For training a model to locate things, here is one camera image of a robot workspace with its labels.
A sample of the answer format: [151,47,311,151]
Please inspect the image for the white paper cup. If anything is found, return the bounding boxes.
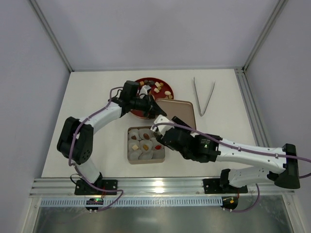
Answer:
[138,151,154,161]
[128,139,140,151]
[128,129,140,141]
[139,128,152,140]
[152,149,165,160]
[139,140,153,152]
[151,137,163,150]
[128,150,142,161]

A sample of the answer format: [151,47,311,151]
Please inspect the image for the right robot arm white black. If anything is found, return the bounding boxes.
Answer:
[151,115,300,190]

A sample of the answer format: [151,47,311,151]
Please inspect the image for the left round mount black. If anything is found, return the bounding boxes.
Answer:
[86,198,104,213]

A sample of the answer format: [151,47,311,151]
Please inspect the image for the aluminium frame post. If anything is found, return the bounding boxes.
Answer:
[242,0,288,72]
[27,0,74,72]

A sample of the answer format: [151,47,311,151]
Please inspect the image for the white paper cup top left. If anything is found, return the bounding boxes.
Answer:
[128,129,140,141]

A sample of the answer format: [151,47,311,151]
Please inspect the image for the round mount black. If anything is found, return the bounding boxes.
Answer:
[221,197,239,212]
[86,198,104,213]

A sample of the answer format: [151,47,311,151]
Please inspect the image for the aluminium rail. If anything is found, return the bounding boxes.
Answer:
[235,68,271,147]
[29,175,295,199]

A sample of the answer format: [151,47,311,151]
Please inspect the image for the metal tongs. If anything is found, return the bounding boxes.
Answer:
[192,77,216,117]

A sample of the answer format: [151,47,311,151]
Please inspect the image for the white paper cup centre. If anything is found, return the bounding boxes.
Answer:
[139,140,153,152]

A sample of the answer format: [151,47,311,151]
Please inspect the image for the white paper cup middle left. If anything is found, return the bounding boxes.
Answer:
[128,139,140,151]

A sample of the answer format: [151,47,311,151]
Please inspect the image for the aluminium frame post left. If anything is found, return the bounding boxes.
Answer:
[27,0,74,72]

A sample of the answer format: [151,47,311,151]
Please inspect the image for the perforated cable duct strip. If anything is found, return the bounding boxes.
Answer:
[40,196,222,207]

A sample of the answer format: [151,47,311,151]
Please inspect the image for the round red tray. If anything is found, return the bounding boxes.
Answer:
[130,77,174,120]

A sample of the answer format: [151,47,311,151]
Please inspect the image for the white paper cup top middle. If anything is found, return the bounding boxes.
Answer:
[139,128,152,140]

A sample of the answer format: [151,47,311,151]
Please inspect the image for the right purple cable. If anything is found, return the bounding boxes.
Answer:
[150,123,311,214]

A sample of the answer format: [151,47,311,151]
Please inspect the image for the right round mount black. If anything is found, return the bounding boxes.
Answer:
[221,197,239,212]

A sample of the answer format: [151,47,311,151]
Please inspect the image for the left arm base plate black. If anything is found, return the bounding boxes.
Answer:
[74,179,118,196]

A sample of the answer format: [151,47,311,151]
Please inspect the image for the gold square tin box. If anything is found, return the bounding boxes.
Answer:
[127,126,165,165]

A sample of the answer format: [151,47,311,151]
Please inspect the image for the white paper cup middle right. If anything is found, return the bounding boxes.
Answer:
[151,137,163,150]

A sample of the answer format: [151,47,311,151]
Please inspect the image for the gold tin lid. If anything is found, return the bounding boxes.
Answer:
[156,98,196,129]

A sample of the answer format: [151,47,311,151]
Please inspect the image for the white paper cup bottom middle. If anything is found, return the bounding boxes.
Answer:
[138,151,154,161]

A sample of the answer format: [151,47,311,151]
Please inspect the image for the white paper cup bottom left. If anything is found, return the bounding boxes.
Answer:
[128,150,142,161]

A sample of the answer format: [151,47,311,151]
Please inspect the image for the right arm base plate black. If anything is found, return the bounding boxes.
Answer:
[203,178,248,194]

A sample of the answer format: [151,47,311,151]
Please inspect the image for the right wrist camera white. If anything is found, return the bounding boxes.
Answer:
[150,115,174,135]

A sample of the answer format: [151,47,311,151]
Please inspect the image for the aluminium rail front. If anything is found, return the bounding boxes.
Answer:
[29,175,295,199]

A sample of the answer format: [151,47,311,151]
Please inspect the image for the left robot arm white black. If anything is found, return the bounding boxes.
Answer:
[56,81,167,193]

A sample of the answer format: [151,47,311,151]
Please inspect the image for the aluminium rail right side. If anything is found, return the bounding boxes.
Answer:
[235,68,271,147]

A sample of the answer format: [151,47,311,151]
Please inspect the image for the white paper cup bottom right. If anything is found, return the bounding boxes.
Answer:
[152,149,165,160]

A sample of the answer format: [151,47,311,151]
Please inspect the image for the aluminium frame post right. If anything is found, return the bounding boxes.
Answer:
[242,0,288,72]

